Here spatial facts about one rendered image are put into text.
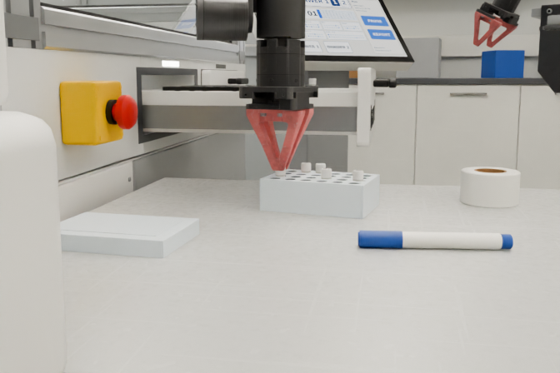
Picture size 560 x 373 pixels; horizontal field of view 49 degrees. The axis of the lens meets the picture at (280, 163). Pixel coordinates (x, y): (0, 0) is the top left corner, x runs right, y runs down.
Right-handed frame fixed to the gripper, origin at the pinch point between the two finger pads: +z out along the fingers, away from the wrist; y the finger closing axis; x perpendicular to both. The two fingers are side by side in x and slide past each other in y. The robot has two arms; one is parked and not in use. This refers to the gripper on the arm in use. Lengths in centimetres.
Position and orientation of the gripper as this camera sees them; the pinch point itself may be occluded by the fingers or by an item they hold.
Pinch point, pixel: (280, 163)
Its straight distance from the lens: 74.5
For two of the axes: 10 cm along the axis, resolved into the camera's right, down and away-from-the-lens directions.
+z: -0.1, 9.9, 1.3
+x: 9.4, 0.5, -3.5
